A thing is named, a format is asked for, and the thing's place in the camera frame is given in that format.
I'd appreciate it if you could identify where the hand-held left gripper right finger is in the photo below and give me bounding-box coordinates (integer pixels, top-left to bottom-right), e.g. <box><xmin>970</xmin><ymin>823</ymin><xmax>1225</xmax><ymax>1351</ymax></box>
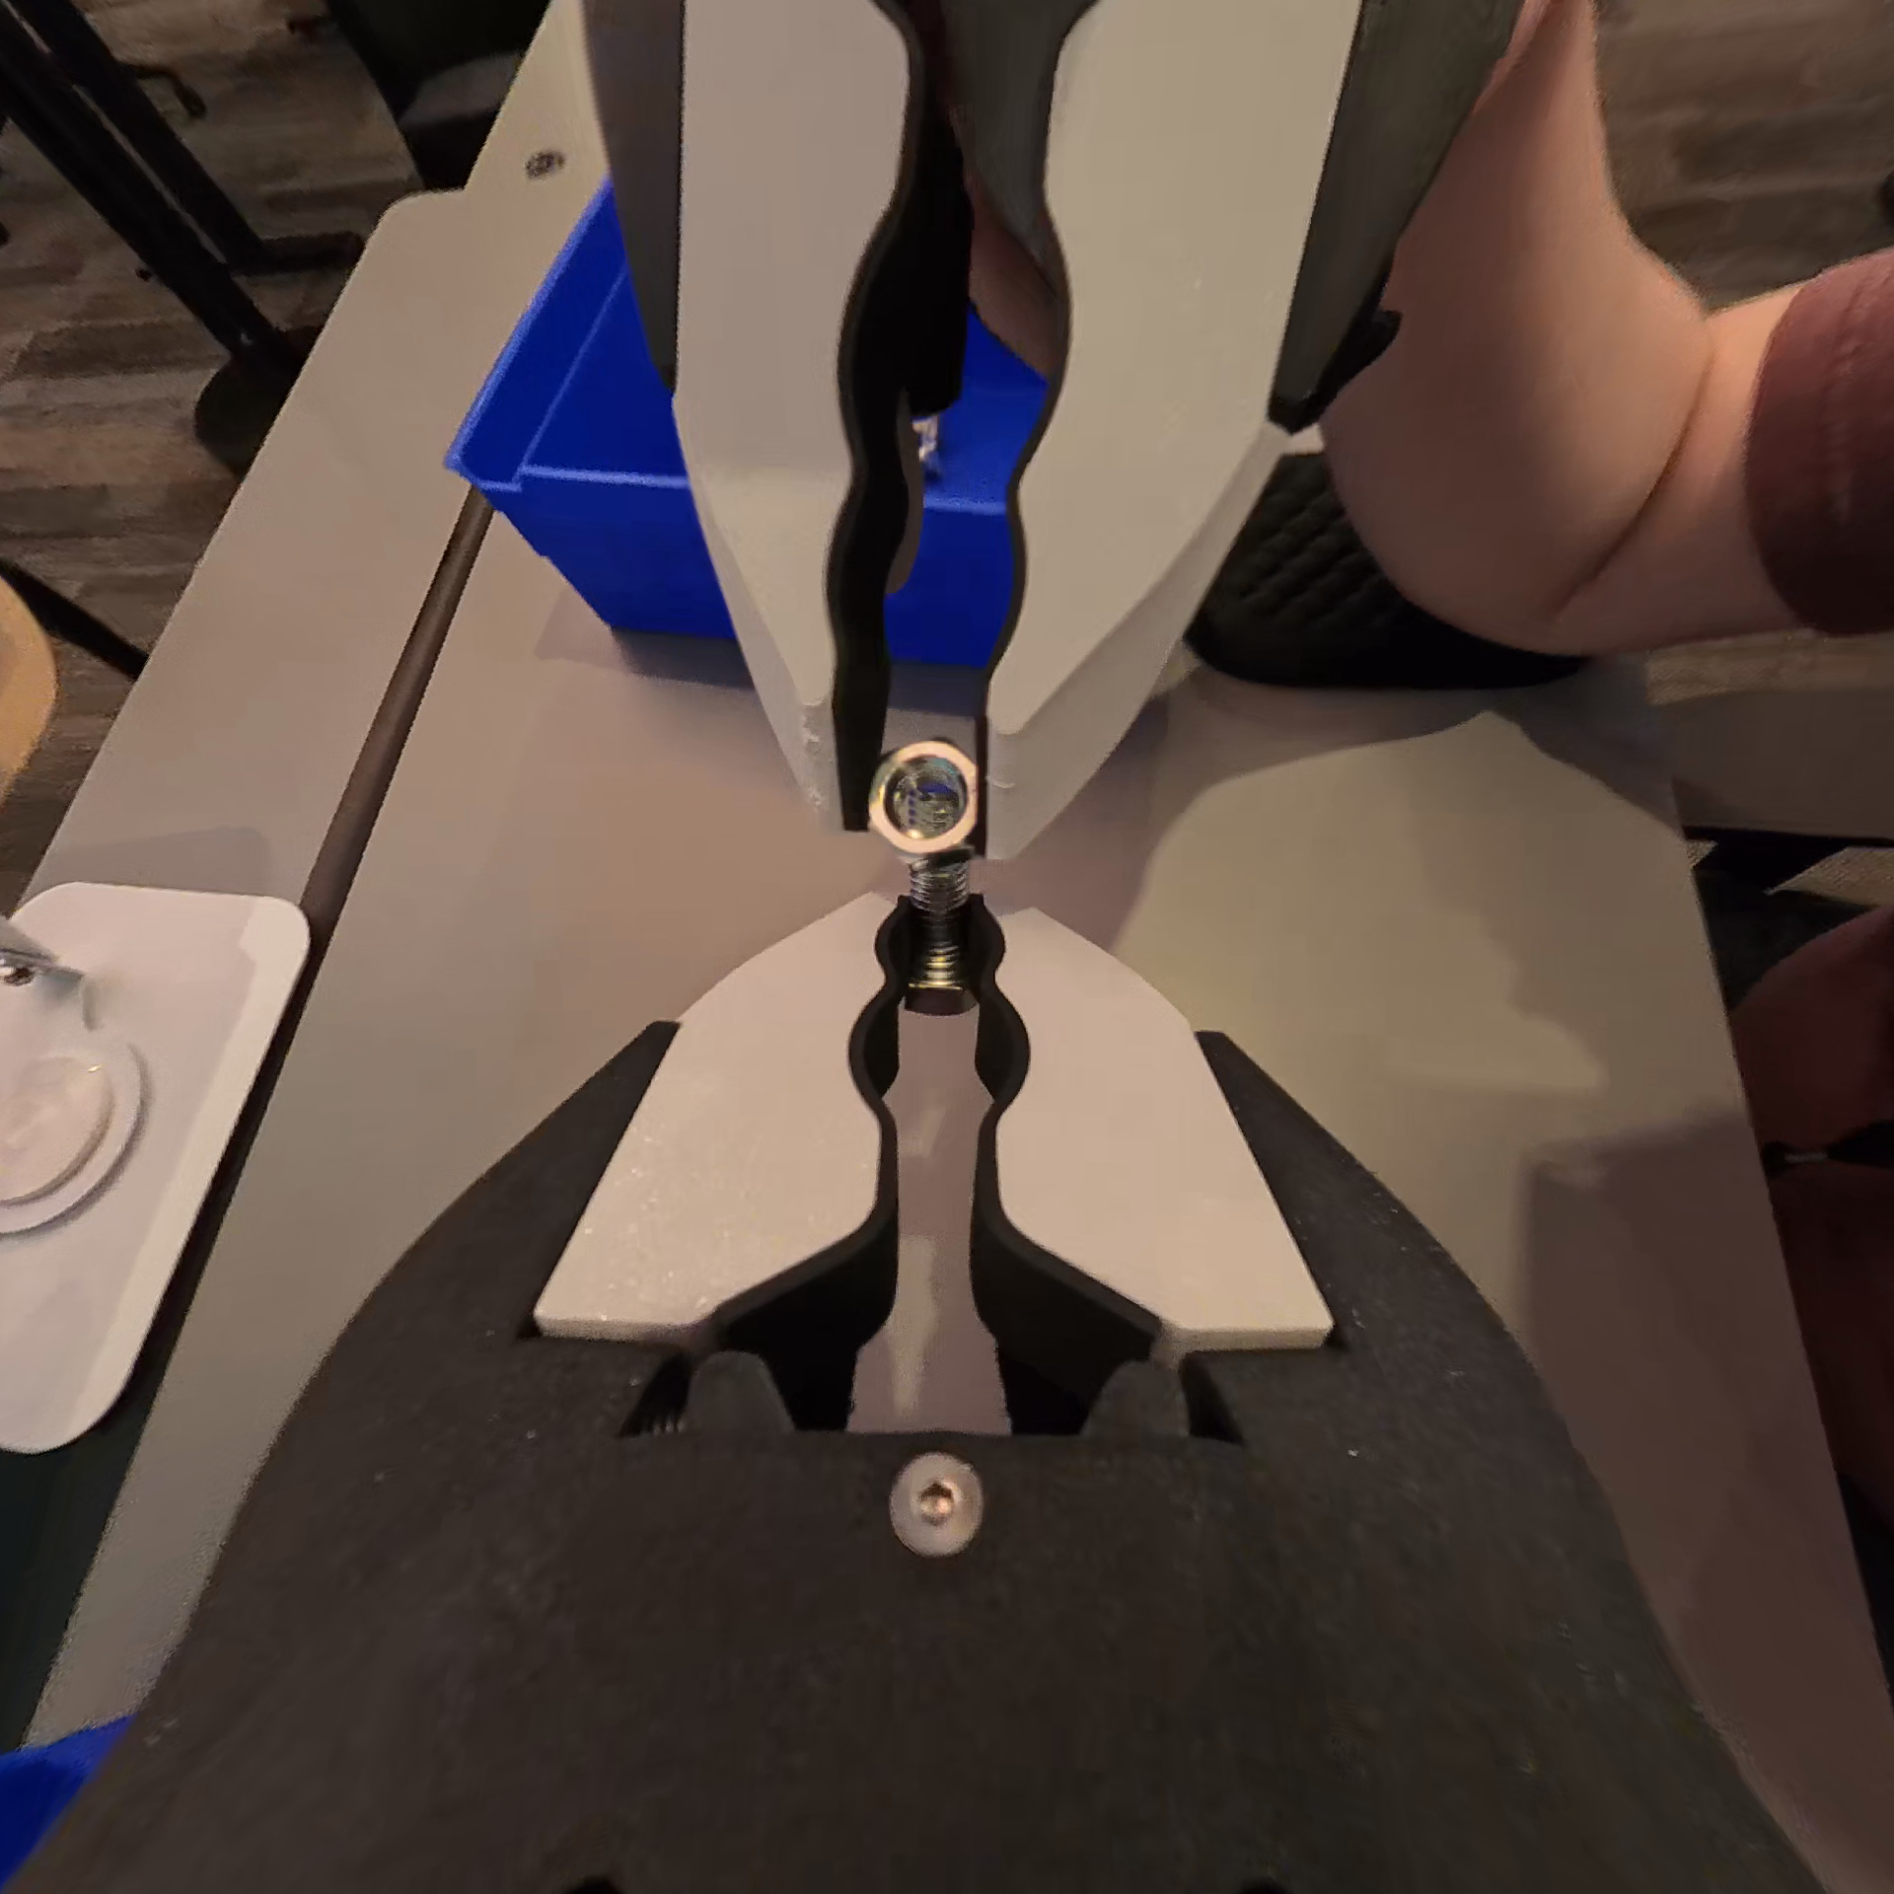
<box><xmin>970</xmin><ymin>901</ymin><xmax>1336</xmax><ymax>1359</ymax></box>

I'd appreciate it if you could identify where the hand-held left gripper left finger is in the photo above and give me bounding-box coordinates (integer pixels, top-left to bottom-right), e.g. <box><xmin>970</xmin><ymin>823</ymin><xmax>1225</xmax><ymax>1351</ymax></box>
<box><xmin>529</xmin><ymin>892</ymin><xmax>905</xmax><ymax>1355</ymax></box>

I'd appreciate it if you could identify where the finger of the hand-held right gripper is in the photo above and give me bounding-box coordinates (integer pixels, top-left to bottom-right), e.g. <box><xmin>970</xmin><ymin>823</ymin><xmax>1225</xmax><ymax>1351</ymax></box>
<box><xmin>585</xmin><ymin>0</ymin><xmax>970</xmax><ymax>832</ymax></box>
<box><xmin>982</xmin><ymin>0</ymin><xmax>1362</xmax><ymax>866</ymax></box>

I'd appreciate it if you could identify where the blue plastic bin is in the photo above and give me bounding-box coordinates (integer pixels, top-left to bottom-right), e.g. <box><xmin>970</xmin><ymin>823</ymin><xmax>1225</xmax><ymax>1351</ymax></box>
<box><xmin>448</xmin><ymin>179</ymin><xmax>1069</xmax><ymax>676</ymax></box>
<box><xmin>0</xmin><ymin>1716</ymin><xmax>139</xmax><ymax>1894</ymax></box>

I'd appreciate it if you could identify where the steel hex nut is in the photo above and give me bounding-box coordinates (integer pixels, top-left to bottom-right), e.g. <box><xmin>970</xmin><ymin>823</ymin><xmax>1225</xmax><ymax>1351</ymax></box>
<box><xmin>891</xmin><ymin>920</ymin><xmax>990</xmax><ymax>1026</ymax></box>

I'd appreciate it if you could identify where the steel hex bolt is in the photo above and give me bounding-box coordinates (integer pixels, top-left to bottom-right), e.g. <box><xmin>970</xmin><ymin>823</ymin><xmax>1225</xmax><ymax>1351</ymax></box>
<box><xmin>869</xmin><ymin>740</ymin><xmax>982</xmax><ymax>949</ymax></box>

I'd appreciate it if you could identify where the person's right forearm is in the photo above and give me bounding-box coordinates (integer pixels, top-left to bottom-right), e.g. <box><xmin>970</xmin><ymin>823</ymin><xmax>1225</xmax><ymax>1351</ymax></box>
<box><xmin>1314</xmin><ymin>0</ymin><xmax>1835</xmax><ymax>659</ymax></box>

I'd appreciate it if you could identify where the black quilted cushion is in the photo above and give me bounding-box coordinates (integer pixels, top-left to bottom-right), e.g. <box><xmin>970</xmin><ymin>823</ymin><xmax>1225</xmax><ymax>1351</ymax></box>
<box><xmin>1183</xmin><ymin>443</ymin><xmax>1596</xmax><ymax>691</ymax></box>

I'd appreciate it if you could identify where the black office chair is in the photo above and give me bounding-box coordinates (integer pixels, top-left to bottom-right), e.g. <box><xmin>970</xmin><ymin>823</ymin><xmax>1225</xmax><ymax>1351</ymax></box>
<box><xmin>369</xmin><ymin>0</ymin><xmax>553</xmax><ymax>197</ymax></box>

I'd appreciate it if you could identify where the black easel display stand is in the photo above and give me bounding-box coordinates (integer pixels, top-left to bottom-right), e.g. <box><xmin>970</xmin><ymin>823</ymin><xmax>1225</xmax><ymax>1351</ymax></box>
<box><xmin>0</xmin><ymin>0</ymin><xmax>319</xmax><ymax>482</ymax></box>

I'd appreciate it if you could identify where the white document stand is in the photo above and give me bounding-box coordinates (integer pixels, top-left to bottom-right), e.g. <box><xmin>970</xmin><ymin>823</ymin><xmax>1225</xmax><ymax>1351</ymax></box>
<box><xmin>0</xmin><ymin>884</ymin><xmax>315</xmax><ymax>1456</ymax></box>

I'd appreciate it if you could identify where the wooden document board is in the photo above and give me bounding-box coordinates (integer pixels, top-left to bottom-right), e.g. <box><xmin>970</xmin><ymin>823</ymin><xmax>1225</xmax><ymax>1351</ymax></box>
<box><xmin>0</xmin><ymin>578</ymin><xmax>61</xmax><ymax>787</ymax></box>

